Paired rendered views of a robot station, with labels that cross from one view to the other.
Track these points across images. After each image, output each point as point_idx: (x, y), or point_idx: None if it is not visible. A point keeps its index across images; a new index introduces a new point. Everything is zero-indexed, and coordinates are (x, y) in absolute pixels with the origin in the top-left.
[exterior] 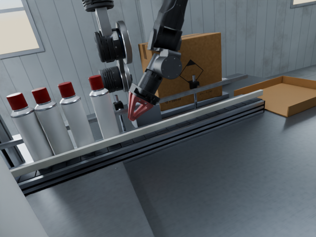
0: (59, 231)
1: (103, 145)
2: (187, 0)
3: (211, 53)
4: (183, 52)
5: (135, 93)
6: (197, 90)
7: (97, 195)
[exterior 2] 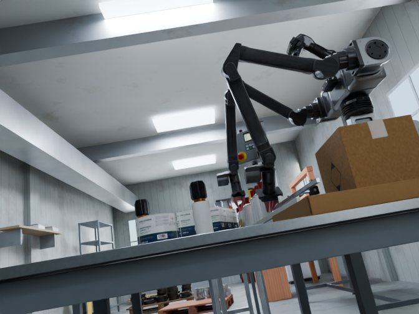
0: None
1: (258, 223)
2: (252, 135)
3: (339, 152)
4: (327, 156)
5: None
6: (293, 194)
7: None
